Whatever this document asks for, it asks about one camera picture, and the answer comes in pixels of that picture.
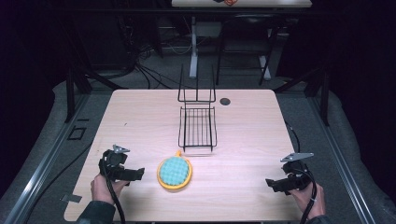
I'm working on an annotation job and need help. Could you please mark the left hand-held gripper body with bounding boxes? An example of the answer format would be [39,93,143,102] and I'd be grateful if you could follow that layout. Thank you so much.
[98,144,132,182]

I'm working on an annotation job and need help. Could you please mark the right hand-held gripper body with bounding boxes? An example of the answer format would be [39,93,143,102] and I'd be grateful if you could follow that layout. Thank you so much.
[279,151,315,191]

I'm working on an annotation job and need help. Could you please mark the person's right hand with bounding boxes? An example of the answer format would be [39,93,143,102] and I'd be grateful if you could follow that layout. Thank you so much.
[287,182,327,220]

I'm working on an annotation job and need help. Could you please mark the person's left hand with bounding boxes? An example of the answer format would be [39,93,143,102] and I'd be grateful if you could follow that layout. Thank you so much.
[90,174,129,206]

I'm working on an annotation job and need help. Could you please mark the black tape square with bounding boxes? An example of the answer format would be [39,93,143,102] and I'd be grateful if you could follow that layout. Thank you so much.
[66,125,88,141]

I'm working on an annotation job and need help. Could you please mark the grey tape strip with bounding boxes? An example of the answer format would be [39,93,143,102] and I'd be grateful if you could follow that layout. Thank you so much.
[60,193,83,203]

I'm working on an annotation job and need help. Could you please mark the black background chair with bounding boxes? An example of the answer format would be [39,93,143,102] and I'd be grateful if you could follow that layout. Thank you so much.
[215,12,279,87]

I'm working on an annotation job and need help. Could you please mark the white background desk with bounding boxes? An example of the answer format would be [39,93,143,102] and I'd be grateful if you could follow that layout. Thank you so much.
[170,0,313,79]

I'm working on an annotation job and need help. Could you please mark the orange object on background desk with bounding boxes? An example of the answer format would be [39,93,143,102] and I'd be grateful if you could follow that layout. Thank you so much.
[213,0,240,7]

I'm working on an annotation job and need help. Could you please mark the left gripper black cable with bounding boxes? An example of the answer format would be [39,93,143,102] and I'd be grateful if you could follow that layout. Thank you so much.
[98,159,127,224]

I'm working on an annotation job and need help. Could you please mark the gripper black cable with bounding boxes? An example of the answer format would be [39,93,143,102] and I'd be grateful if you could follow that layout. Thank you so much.
[293,168,318,224]
[98,159,127,224]

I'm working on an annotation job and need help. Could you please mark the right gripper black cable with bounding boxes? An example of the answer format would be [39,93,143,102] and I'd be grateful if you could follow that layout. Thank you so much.
[293,168,318,224]

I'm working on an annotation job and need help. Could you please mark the black cable beside table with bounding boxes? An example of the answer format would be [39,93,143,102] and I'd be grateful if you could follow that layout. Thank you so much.
[283,120,302,154]

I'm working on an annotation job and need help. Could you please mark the aluminium floor rail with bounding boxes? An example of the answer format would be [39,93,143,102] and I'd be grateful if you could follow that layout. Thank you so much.
[2,92,92,224]
[306,92,377,224]

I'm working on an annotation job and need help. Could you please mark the black floor cable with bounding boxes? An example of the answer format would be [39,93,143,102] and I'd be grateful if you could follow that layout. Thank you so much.
[22,141,94,224]

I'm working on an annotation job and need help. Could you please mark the black wire rack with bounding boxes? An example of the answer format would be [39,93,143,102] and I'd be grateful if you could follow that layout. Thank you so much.
[177,63,219,153]

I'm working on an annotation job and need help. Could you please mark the black metal frame stand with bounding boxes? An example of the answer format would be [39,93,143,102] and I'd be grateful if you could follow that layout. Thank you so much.
[274,66,331,127]
[64,66,129,124]

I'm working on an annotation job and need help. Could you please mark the bundle of floor cables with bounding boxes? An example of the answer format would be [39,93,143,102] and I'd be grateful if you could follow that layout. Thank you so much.
[92,40,194,91]

